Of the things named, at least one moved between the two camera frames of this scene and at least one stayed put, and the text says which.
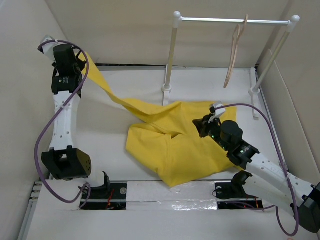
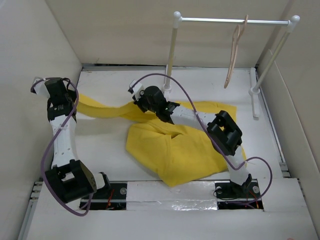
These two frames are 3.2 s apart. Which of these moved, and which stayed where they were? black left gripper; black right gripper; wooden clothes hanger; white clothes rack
Moved: black left gripper; black right gripper
Stayed: wooden clothes hanger; white clothes rack
